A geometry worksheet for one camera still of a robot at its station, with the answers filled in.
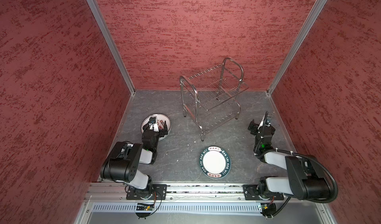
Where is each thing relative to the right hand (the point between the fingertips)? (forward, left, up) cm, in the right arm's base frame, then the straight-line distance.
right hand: (259, 123), depth 90 cm
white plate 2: (-21, +29, -6) cm, 37 cm away
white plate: (+9, +64, -5) cm, 65 cm away
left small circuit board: (-41, +70, -11) cm, 81 cm away
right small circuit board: (-43, +5, -13) cm, 45 cm away
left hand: (+2, +64, 0) cm, 64 cm away
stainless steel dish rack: (+27, +28, -4) cm, 39 cm away
